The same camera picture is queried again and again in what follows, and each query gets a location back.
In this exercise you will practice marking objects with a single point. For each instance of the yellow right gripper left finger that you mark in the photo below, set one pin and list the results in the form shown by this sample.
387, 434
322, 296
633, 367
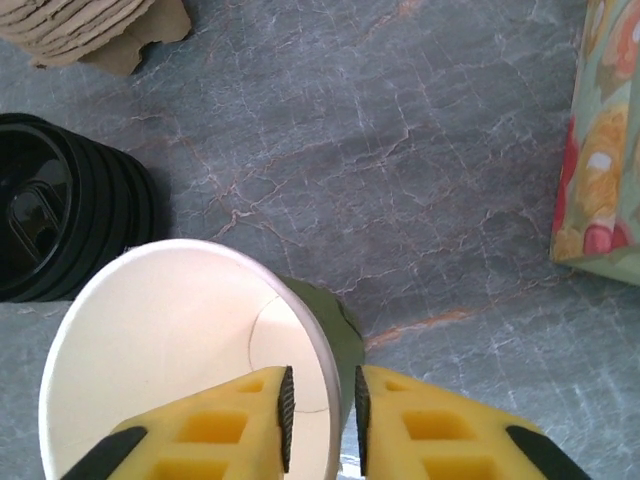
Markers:
210, 425

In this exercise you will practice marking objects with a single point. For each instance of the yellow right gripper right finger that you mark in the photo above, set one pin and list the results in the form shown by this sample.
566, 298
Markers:
435, 430

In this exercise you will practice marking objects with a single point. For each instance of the paper cup with green sleeve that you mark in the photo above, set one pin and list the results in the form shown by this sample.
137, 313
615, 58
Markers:
175, 325

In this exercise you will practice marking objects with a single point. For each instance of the white paper bag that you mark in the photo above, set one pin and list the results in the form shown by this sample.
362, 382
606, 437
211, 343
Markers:
600, 150

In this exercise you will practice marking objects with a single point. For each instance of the black coffee cup lid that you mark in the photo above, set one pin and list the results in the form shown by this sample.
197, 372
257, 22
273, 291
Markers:
100, 200

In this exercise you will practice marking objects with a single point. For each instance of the stack of pulp cup carriers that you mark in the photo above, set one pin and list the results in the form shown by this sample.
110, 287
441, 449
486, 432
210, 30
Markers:
60, 30

